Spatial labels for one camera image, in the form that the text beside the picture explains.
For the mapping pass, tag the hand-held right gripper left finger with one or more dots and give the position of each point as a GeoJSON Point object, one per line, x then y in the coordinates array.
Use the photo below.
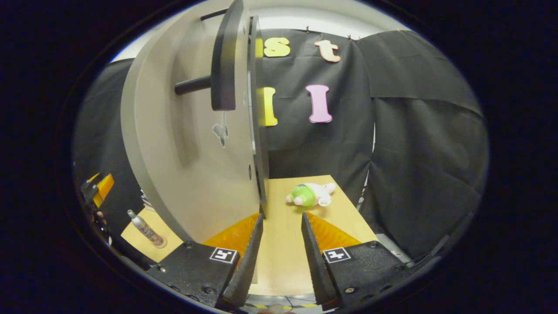
{"type": "Point", "coordinates": [248, 270]}

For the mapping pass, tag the silver and pink bottle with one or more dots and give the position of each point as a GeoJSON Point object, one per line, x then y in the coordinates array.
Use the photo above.
{"type": "Point", "coordinates": [146, 229]}

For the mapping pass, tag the round brown coaster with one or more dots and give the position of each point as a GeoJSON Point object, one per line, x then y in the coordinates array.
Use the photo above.
{"type": "Point", "coordinates": [165, 243]}

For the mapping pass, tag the green and pink plush toy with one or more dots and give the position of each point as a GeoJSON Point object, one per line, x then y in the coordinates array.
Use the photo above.
{"type": "Point", "coordinates": [307, 195]}

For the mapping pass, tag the black backdrop cloth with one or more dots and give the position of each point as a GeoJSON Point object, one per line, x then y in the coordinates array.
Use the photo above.
{"type": "Point", "coordinates": [414, 152]}

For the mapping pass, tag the grey cabinet door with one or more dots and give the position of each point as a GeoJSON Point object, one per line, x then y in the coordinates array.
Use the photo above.
{"type": "Point", "coordinates": [183, 174]}

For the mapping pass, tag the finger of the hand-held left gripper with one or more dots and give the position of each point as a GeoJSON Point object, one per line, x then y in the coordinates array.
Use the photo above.
{"type": "Point", "coordinates": [90, 190]}

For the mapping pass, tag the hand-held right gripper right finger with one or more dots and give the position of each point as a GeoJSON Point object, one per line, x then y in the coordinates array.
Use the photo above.
{"type": "Point", "coordinates": [314, 266]}

